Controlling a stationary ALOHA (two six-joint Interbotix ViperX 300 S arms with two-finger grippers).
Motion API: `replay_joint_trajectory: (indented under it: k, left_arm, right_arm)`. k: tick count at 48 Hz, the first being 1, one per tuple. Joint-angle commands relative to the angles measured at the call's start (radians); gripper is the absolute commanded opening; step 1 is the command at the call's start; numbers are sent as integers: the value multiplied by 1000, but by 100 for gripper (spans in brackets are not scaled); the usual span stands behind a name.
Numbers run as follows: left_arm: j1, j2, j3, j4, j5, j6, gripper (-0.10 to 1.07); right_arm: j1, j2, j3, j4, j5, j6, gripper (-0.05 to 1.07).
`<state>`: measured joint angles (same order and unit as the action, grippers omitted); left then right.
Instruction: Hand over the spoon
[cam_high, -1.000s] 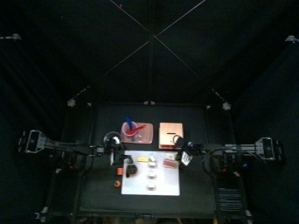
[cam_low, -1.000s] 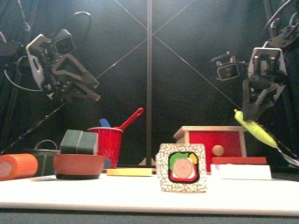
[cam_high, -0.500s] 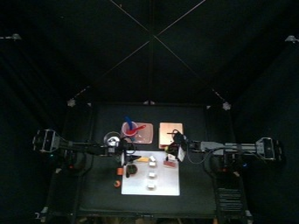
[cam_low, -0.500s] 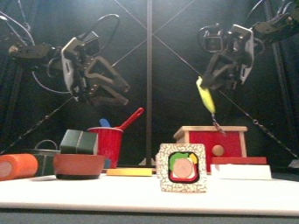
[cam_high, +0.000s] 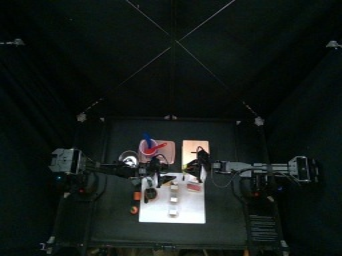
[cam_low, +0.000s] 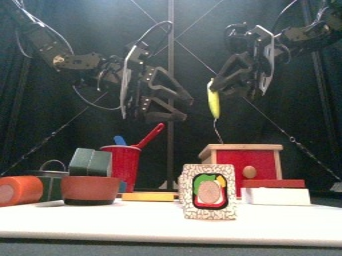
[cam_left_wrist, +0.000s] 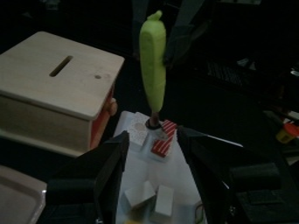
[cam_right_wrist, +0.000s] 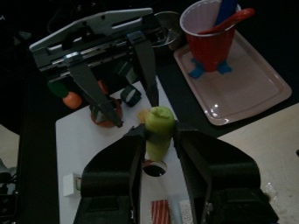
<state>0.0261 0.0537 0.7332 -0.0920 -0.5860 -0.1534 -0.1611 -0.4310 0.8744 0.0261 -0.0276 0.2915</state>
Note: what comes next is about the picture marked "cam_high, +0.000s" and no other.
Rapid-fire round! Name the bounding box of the blue plastic spoon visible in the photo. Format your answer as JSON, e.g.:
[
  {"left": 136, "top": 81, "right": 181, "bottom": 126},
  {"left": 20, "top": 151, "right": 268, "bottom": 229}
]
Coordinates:
[{"left": 141, "top": 132, "right": 153, "bottom": 148}]

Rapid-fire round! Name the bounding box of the beige wooden board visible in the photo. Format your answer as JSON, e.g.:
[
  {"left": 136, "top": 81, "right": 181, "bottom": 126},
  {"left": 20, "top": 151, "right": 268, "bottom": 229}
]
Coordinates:
[{"left": 180, "top": 139, "right": 211, "bottom": 173}]

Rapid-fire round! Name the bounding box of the white text label sticker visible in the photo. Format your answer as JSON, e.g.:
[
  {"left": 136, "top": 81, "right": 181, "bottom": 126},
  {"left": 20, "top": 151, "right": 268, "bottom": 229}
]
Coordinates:
[{"left": 248, "top": 214, "right": 280, "bottom": 243}]

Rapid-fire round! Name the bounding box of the red-orange plastic spoon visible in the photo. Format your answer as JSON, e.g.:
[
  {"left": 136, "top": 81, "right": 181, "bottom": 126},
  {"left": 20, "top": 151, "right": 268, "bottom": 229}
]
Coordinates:
[{"left": 143, "top": 142, "right": 169, "bottom": 155}]

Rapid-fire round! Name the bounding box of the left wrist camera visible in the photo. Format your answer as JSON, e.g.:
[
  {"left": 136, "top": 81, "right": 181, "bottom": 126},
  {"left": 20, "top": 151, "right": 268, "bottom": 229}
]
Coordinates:
[{"left": 148, "top": 155, "right": 163, "bottom": 168}]

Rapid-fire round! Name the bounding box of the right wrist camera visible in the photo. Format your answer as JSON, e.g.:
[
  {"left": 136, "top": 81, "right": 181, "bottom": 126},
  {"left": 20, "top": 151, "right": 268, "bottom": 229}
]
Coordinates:
[{"left": 195, "top": 148, "right": 212, "bottom": 164}]

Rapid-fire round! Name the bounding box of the pink plastic tray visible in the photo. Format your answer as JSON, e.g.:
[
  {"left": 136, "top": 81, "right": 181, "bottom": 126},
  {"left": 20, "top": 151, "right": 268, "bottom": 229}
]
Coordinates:
[{"left": 136, "top": 139, "right": 177, "bottom": 165}]

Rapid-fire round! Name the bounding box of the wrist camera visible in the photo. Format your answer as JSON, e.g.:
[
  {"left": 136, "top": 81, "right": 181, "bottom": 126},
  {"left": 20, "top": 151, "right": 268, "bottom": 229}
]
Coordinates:
[
  {"left": 195, "top": 148, "right": 212, "bottom": 164},
  {"left": 148, "top": 155, "right": 163, "bottom": 168}
]

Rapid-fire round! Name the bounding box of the steel bowl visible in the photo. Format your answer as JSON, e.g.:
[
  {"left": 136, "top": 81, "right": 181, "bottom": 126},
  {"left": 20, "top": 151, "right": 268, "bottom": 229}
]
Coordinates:
[{"left": 117, "top": 149, "right": 140, "bottom": 168}]

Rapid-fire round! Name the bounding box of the white cutting board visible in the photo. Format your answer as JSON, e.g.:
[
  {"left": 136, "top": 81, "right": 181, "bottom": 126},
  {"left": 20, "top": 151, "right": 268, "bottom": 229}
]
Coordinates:
[{"left": 137, "top": 171, "right": 207, "bottom": 225}]

